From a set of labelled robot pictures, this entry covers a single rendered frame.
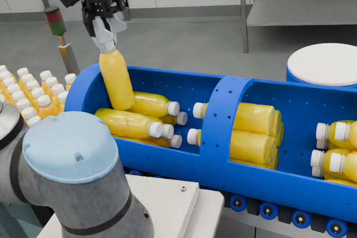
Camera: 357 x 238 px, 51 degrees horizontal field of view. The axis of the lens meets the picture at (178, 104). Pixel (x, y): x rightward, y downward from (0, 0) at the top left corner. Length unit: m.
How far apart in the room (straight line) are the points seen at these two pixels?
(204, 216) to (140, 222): 0.14
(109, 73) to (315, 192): 0.56
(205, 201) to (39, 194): 0.31
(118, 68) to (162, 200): 0.41
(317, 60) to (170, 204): 0.84
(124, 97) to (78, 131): 0.50
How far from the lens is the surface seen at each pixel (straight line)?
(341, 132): 0.85
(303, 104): 1.00
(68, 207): 0.54
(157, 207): 0.69
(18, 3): 5.88
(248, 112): 0.87
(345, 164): 0.84
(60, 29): 1.60
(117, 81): 0.99
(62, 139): 0.52
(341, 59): 1.37
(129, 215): 0.59
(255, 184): 0.83
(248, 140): 0.85
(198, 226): 0.69
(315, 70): 1.29
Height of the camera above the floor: 1.69
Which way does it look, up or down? 34 degrees down
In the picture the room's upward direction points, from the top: 11 degrees counter-clockwise
